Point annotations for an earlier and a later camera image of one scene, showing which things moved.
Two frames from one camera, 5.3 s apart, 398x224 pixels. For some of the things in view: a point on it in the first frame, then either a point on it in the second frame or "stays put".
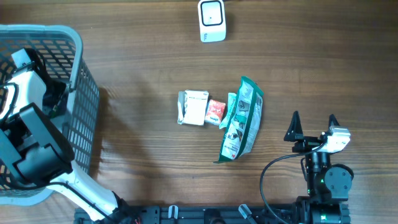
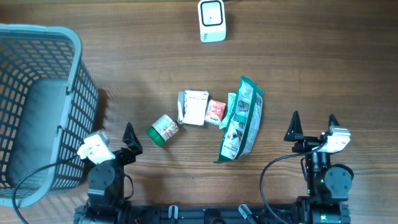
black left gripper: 63,89 -> 129,157
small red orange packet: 215,111 stays put
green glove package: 244,127 stays put
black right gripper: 295,134 stays put
